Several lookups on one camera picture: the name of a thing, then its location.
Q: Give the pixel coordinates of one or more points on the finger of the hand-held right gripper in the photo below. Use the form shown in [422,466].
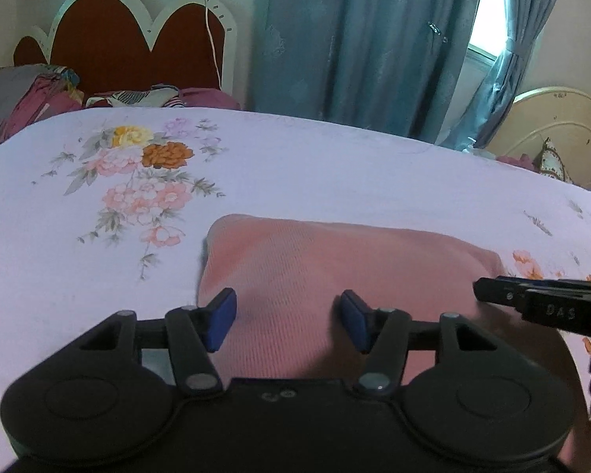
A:
[497,290]

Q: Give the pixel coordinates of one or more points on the patterned small cushion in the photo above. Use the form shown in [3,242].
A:
[555,160]

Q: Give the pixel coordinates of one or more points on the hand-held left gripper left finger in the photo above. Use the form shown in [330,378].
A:
[221,320]

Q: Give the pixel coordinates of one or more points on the window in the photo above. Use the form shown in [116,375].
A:
[490,19]

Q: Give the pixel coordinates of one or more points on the tied blue curtain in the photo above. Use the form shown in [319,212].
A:
[517,54]

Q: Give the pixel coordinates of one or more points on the floral white bedsheet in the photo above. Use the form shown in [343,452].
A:
[325,172]

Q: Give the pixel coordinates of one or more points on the wide blue curtain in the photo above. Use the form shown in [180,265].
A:
[364,44]

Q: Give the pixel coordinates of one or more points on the pink knit garment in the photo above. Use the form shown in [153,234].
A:
[295,276]

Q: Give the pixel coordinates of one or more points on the patterned pillow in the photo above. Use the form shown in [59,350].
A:
[138,97]

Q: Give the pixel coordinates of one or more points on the magenta pillow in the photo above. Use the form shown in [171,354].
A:
[209,98]

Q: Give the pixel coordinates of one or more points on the red and white headboard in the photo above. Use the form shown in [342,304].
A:
[108,44]

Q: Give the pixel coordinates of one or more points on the cream metal bed frame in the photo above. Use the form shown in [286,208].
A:
[556,113]

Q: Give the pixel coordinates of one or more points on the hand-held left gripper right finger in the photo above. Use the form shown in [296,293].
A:
[354,324]

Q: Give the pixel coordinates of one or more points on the pile of grey pink clothes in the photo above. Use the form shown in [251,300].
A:
[15,98]

